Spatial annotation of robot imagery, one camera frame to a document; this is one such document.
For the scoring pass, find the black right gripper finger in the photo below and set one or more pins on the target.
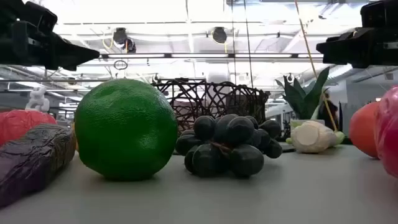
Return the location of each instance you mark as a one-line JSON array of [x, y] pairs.
[[337, 49]]

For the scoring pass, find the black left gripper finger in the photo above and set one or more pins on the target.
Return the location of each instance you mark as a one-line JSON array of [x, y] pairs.
[[74, 54]]

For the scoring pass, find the pink red round fruit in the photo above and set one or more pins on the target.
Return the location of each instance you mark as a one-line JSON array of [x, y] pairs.
[[18, 124]]

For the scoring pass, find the red yellow mango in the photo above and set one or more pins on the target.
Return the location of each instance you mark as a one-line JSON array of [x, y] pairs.
[[388, 133]]

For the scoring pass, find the green lime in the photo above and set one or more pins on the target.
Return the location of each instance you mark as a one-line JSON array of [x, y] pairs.
[[124, 130]]

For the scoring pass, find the dark purple eggplant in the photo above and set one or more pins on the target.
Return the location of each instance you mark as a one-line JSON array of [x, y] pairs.
[[31, 158]]

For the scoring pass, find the dark grape bunch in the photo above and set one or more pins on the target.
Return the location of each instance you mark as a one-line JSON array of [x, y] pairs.
[[239, 130]]

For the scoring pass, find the snake plant in white pot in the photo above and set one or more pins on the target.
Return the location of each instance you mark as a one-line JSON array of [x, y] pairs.
[[303, 99]]

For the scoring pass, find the person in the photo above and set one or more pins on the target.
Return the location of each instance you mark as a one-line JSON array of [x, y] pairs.
[[331, 115]]

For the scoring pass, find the round dark grey mat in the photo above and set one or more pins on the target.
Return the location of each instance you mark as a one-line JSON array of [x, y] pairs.
[[289, 150]]

